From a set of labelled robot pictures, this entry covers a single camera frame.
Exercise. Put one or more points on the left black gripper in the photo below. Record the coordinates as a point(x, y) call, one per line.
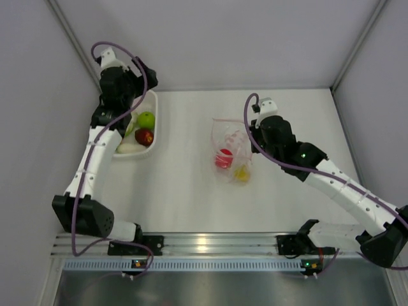
point(150, 74)

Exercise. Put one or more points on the green fake apple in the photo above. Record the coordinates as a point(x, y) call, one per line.
point(146, 120)

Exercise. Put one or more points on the purple fake eggplant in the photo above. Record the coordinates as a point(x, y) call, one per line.
point(144, 137)

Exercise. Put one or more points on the white fake radish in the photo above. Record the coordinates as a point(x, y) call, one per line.
point(130, 148)

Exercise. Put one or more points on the clear zip top bag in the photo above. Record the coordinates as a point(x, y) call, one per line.
point(230, 134)

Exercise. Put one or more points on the green white fake cabbage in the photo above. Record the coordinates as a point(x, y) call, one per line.
point(132, 124)

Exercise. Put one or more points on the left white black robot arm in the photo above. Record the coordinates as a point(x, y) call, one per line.
point(79, 209)

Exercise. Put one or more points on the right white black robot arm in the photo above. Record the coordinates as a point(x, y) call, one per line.
point(380, 233)

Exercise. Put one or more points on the yellow fake fruit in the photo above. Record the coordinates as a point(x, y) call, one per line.
point(242, 174)

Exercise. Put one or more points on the white perforated plastic basket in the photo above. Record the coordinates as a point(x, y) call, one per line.
point(149, 104)

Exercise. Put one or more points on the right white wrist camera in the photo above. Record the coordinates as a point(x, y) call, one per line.
point(264, 108)

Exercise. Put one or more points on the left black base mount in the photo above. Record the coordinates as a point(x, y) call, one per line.
point(148, 244)

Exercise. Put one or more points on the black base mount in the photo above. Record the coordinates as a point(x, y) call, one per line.
point(288, 245)
point(148, 244)

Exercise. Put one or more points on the aluminium mounting rail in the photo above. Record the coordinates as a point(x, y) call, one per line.
point(187, 244)

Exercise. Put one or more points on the slotted white cable duct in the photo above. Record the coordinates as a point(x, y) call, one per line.
point(192, 265)

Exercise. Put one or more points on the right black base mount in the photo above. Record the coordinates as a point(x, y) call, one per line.
point(288, 245)

